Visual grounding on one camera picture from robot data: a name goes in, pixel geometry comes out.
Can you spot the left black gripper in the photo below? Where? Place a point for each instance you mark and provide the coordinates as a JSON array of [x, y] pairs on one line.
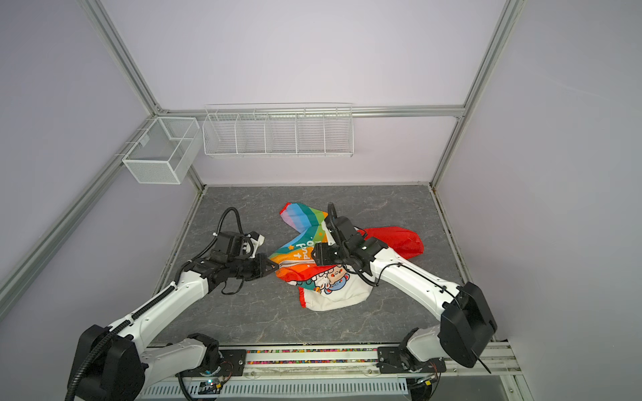
[[261, 259]]

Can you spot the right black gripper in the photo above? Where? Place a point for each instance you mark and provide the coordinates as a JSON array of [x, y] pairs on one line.
[[323, 256]]

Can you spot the colourful rainbow kids jacket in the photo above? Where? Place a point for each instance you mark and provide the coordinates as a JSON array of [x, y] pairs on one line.
[[321, 287]]

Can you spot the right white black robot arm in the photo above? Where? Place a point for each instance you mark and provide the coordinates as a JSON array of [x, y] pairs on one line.
[[466, 323]]

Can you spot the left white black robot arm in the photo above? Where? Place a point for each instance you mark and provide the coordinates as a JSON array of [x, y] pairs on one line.
[[117, 362]]

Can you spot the white mesh box basket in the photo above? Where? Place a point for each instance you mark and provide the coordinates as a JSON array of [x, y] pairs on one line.
[[165, 151]]

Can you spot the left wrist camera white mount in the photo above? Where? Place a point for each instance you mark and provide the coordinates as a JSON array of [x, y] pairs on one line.
[[251, 243]]

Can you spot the white wire shelf basket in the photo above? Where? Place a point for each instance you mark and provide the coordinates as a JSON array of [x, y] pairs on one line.
[[279, 129]]

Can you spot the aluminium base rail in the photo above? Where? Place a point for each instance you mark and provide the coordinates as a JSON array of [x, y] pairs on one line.
[[306, 373]]

